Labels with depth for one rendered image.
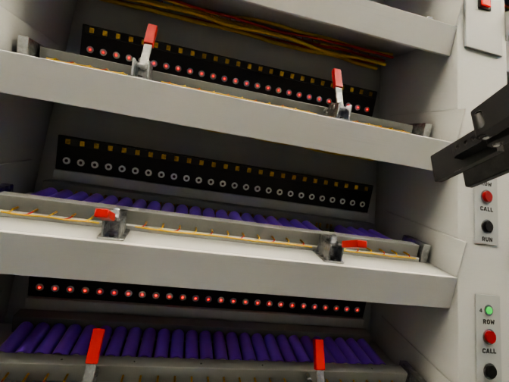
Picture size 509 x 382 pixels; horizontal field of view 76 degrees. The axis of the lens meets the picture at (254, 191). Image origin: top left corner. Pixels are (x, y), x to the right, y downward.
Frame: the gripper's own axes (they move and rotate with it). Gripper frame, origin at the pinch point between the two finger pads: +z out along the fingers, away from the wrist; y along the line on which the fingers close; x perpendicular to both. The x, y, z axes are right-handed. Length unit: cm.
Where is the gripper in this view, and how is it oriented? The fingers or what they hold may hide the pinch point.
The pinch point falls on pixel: (478, 158)
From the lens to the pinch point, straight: 37.9
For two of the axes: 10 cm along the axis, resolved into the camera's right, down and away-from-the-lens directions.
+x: -0.6, 9.3, -3.7
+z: -2.5, 3.4, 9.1
